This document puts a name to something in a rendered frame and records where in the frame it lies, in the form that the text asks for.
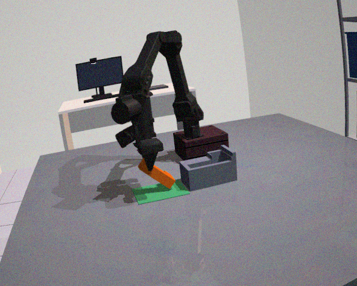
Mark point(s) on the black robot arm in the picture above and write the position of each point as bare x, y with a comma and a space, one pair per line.
134, 95

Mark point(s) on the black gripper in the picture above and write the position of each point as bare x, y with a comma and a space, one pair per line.
148, 147

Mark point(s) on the orange l-shaped part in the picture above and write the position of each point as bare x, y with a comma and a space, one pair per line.
161, 176

